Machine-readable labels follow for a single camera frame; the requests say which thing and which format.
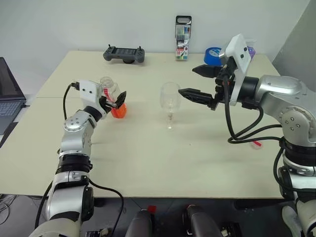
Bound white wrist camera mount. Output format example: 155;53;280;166
79;79;110;115
219;33;254;107

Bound red and white bottle cap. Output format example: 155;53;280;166
249;140;264;150

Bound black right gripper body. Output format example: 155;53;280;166
209;56;237;111

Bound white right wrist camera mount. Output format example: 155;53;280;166
219;33;254;107

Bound dark grey laptop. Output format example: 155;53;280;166
0;57;27;135

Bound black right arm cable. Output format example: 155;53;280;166
222;63;297;201

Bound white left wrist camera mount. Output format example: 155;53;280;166
79;79;110;115

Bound thin grey floor cables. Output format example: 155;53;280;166
0;194;16;223

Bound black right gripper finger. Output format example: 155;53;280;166
192;64;222;79
178;87;214;108

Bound clear wine glass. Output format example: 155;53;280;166
160;81;182;131

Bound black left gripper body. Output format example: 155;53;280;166
99;96;117;115

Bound small black box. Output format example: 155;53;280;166
220;223;238;237

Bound dark rounded shape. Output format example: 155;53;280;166
126;208;155;237
182;203;222;237

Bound blue tape roll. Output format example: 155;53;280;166
204;47;224;67

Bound purple tissue box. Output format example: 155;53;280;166
245;39;258;60

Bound grey handheld remote controller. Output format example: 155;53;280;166
102;44;146;65

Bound marker pen pack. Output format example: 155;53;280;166
175;15;193;61

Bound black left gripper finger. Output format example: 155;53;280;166
115;90;127;108

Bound bottle with orange liquid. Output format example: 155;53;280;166
99;77;129;120

